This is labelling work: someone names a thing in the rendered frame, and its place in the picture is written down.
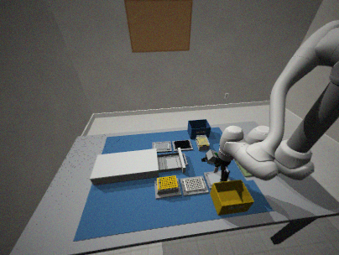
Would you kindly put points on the yellow bin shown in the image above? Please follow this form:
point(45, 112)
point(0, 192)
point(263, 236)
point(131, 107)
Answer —
point(230, 197)

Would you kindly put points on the blue bench mat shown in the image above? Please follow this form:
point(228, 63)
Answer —
point(130, 206)

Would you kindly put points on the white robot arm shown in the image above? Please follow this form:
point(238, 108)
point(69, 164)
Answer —
point(291, 158)

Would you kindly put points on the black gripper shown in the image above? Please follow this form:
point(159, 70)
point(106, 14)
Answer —
point(224, 166)

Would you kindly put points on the black assay plate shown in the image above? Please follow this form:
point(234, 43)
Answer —
point(182, 144)

